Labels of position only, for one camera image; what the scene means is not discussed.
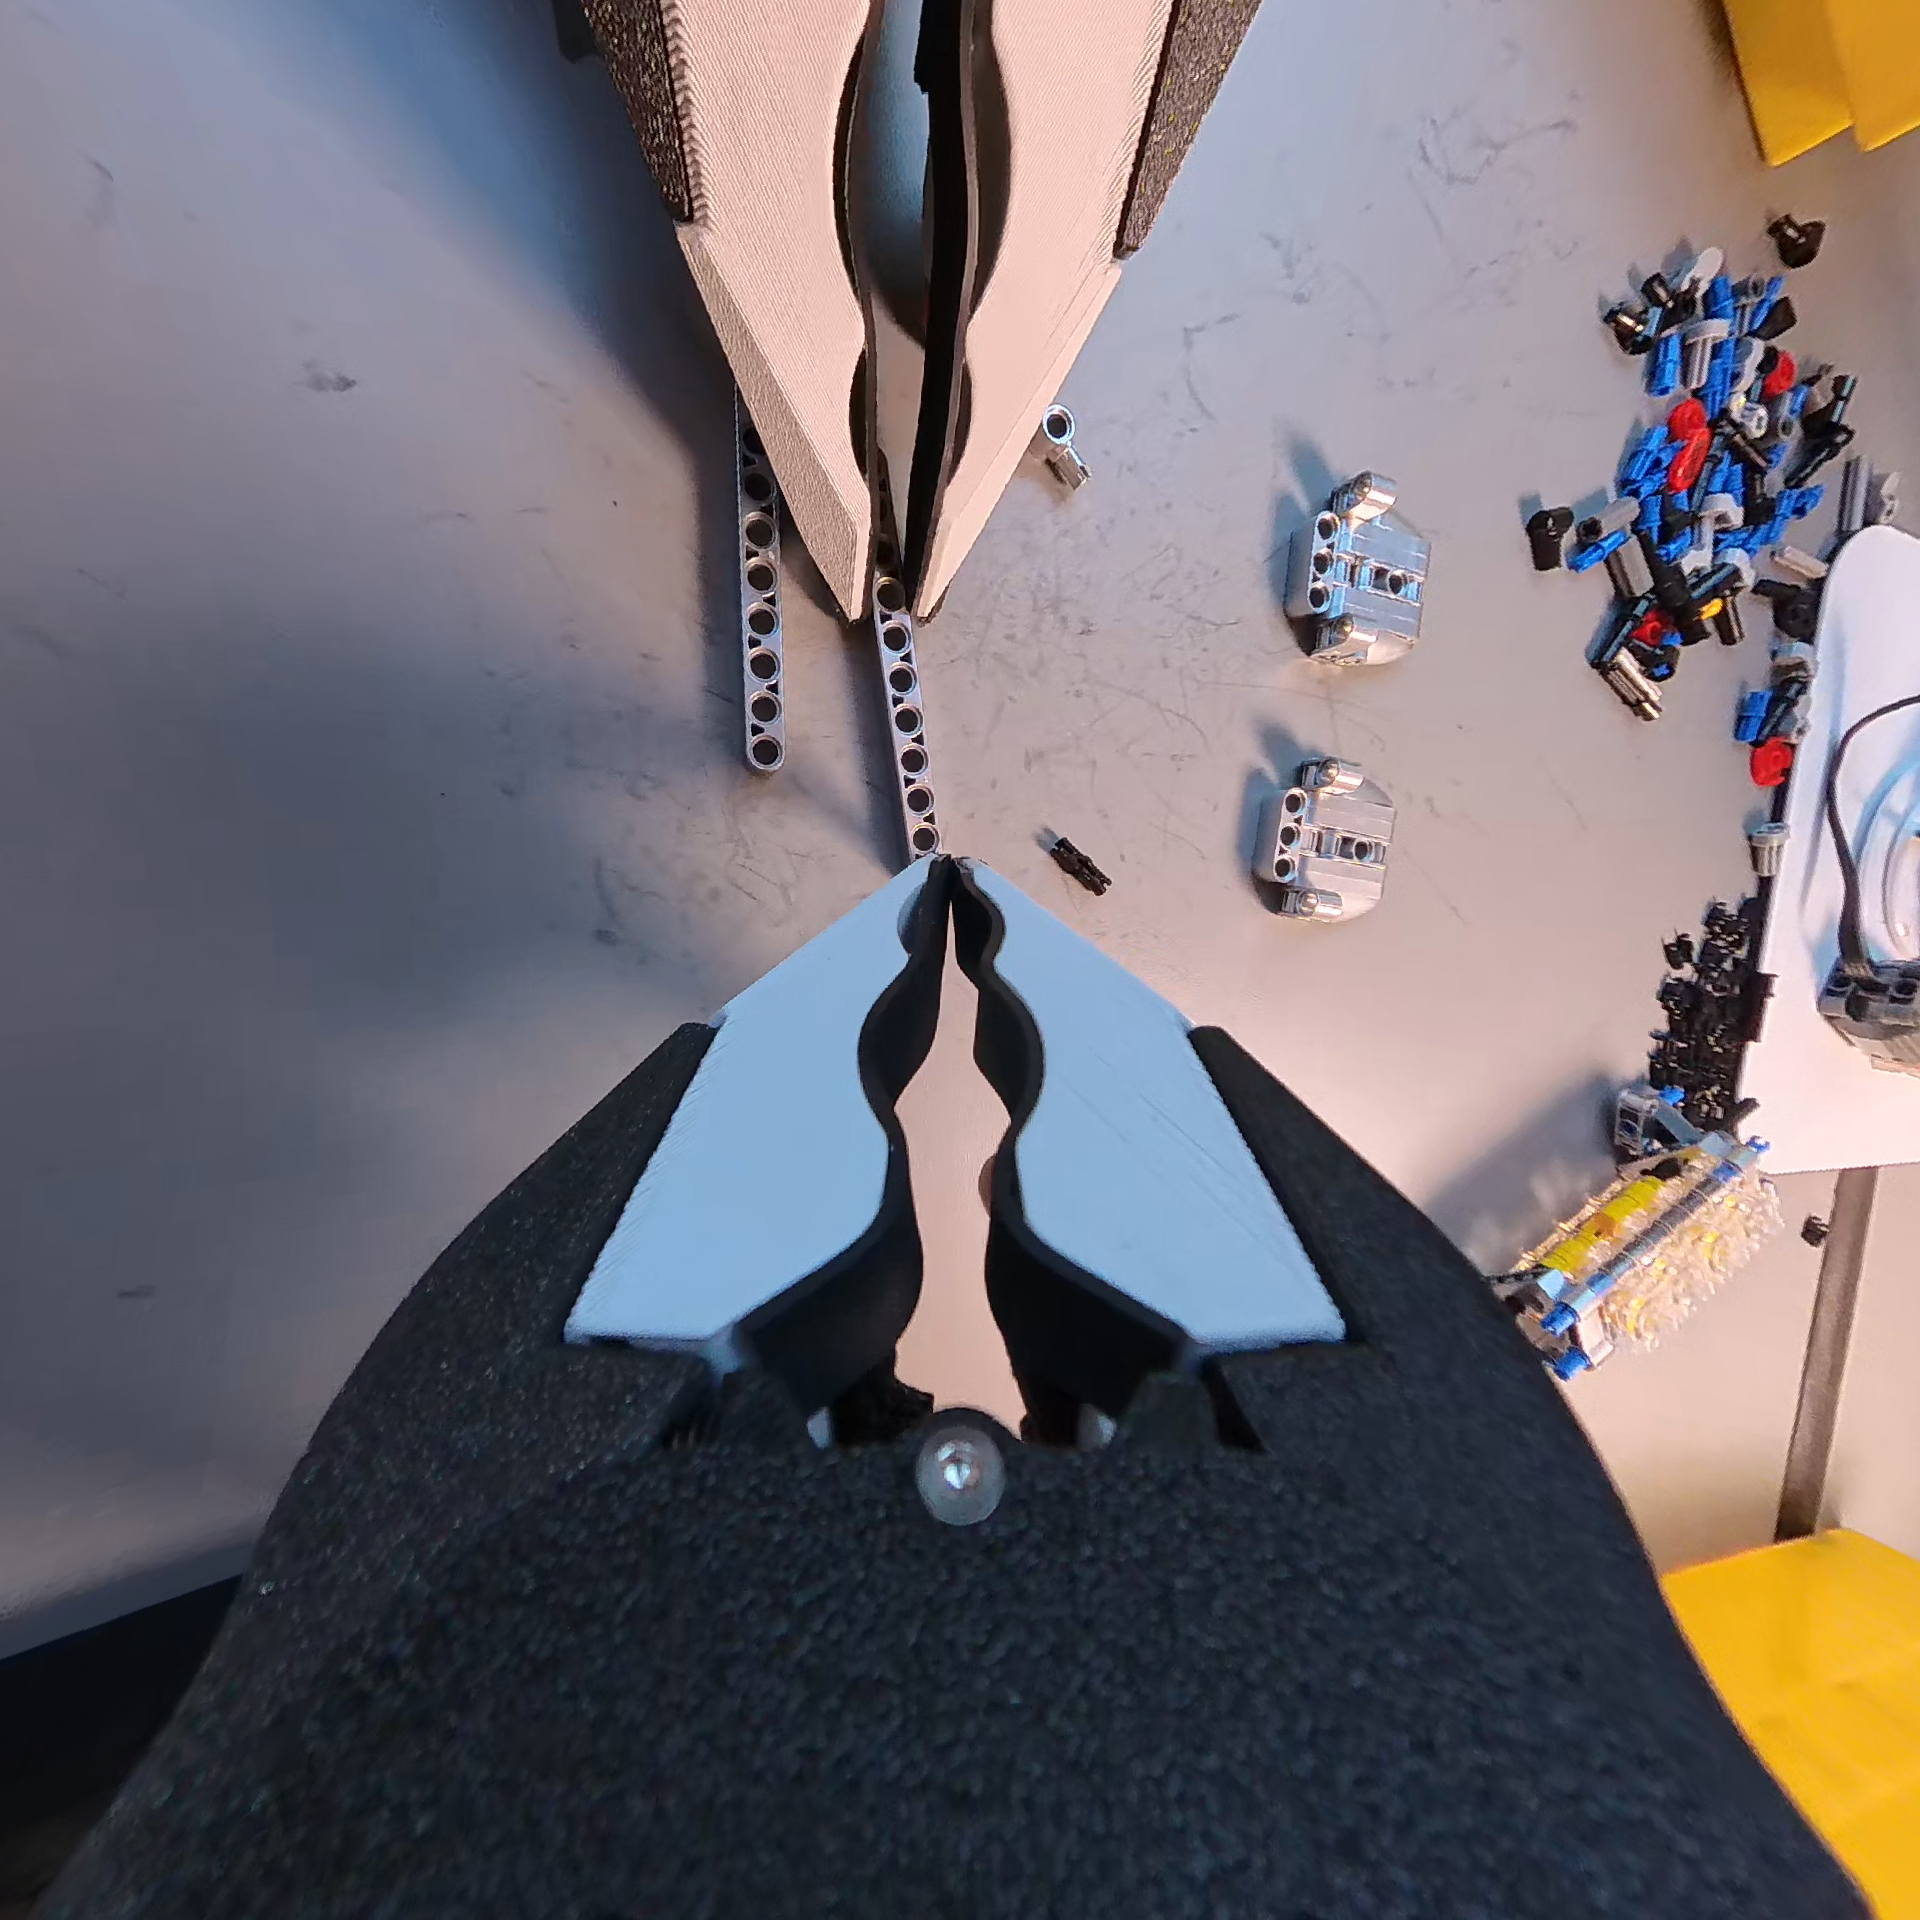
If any long grey toy beam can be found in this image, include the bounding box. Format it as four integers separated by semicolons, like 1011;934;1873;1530
731;394;792;774
871;569;945;864

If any grey orange toy motor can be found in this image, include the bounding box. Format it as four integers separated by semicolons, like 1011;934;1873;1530
1818;961;1920;1074

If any pile of black pins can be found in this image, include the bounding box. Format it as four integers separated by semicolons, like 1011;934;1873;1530
1649;897;1776;1126

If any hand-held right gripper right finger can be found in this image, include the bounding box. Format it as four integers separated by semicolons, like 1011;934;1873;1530
953;864;1352;1444

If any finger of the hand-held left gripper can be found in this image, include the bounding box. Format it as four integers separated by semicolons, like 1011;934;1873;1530
897;0;1177;625
656;0;882;625

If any pile of mixed toy pins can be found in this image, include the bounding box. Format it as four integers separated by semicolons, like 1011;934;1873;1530
1527;241;1907;880

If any silver toy engine block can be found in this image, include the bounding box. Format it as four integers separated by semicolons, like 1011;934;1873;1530
1283;468;1431;666
1254;754;1401;921

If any yellow bin with small pins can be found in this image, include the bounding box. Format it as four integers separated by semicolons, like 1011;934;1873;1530
1663;1530;1920;1920

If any yellow bin with black beams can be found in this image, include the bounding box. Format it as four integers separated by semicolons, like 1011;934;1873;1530
1716;0;1920;166

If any white wooden book stand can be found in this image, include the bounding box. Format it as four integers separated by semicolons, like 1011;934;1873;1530
1739;526;1920;1176

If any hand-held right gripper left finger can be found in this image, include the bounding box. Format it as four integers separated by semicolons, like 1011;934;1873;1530
562;857;953;1424

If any black motor cable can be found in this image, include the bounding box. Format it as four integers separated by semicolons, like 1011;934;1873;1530
1827;692;1920;977

